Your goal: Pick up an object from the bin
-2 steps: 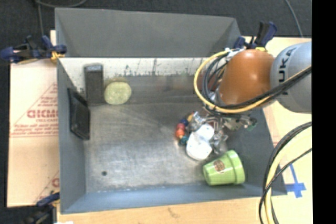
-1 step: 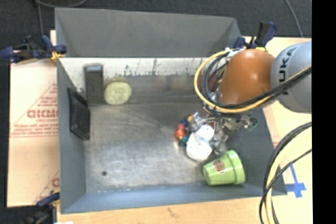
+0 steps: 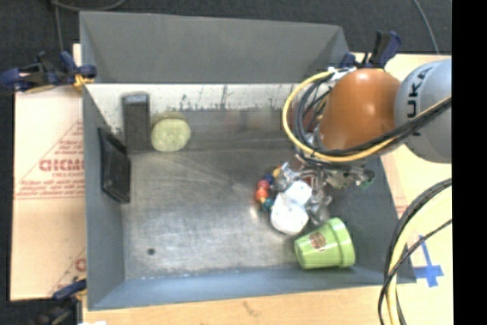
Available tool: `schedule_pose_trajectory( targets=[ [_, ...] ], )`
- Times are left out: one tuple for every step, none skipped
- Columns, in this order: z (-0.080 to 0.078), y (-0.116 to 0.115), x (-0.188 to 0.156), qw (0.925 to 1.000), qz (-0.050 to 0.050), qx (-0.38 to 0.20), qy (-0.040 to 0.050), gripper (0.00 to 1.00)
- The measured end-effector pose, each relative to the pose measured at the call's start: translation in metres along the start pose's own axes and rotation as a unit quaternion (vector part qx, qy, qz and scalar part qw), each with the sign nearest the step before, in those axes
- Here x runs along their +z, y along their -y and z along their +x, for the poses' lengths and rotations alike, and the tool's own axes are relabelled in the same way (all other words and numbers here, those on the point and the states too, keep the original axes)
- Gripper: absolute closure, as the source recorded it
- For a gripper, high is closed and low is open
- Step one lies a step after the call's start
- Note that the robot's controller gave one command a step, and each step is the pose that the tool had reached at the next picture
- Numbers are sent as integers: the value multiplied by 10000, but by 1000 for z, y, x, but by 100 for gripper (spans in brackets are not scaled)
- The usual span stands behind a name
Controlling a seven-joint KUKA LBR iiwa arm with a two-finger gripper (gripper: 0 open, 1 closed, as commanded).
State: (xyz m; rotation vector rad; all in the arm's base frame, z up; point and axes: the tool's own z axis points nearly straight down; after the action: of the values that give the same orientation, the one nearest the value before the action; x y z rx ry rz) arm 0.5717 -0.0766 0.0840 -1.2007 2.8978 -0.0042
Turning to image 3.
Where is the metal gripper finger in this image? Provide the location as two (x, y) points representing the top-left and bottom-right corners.
(273, 162), (302, 192)
(306, 189), (333, 225)

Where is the white rounded toy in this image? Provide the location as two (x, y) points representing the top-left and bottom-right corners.
(269, 180), (314, 236)

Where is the green plastic cup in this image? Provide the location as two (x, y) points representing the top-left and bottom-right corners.
(292, 217), (356, 270)

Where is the grey metal bin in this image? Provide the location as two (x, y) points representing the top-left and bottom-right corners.
(78, 10), (416, 311)

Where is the yellow-green round sponge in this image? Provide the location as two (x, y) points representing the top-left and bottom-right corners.
(150, 113), (192, 153)

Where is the dark green flat block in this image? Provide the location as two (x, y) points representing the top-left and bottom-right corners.
(121, 92), (151, 155)
(97, 126), (132, 205)

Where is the multicolour bead ring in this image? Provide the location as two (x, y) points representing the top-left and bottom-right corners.
(254, 163), (283, 214)

